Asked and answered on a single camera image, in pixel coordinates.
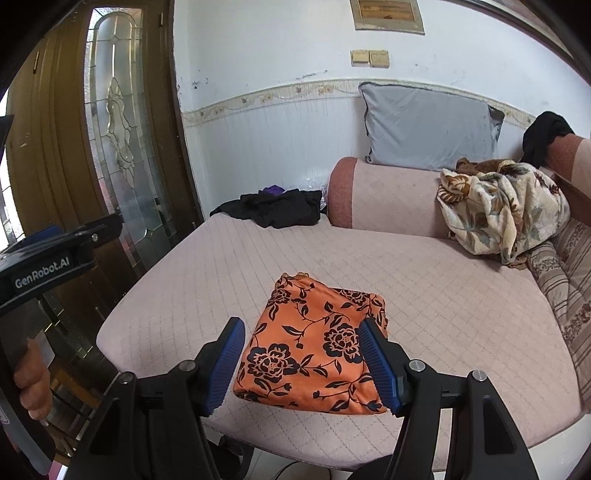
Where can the cream floral blanket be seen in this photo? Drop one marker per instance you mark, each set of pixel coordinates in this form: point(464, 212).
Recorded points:
point(503, 212)

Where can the small framed wall panel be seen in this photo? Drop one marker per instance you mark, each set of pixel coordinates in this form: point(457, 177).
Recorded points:
point(388, 16)

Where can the person's left hand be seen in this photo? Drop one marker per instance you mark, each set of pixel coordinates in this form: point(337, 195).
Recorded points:
point(34, 383)

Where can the beige light switch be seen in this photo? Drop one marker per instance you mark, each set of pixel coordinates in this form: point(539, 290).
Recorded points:
point(360, 57)
point(379, 58)

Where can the purple cloth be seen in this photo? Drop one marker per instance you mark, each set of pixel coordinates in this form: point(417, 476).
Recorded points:
point(271, 190)

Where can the striped floral cushion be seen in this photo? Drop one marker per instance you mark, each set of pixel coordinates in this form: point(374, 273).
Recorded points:
point(565, 286)

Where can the black clothes pile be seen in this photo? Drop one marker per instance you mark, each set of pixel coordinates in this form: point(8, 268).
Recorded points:
point(277, 210)

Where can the large framed painting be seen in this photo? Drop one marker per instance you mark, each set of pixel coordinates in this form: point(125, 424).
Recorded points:
point(540, 28)

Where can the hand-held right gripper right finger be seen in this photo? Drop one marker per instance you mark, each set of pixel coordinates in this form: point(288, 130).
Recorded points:
point(381, 364)

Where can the wooden door with glass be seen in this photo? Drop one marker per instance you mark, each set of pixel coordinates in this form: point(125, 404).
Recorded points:
point(55, 138)

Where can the clear plastic bag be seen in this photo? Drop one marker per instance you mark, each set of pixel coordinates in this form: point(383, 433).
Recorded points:
point(323, 191)

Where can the orange floral blouse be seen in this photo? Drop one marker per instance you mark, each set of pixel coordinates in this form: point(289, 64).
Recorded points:
point(309, 350)

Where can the grey pillow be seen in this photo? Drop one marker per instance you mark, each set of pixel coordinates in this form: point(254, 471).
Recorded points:
point(429, 129)

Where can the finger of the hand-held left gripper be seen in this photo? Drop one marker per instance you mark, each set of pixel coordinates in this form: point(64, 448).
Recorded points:
point(51, 235)

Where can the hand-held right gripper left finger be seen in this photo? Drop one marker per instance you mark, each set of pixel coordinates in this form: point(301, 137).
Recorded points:
point(226, 364)

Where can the black garment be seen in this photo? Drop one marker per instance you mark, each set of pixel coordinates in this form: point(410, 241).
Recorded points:
point(547, 136)

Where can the pink quilted sofa bed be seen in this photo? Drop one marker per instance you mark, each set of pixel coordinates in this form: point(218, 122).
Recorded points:
point(438, 300)

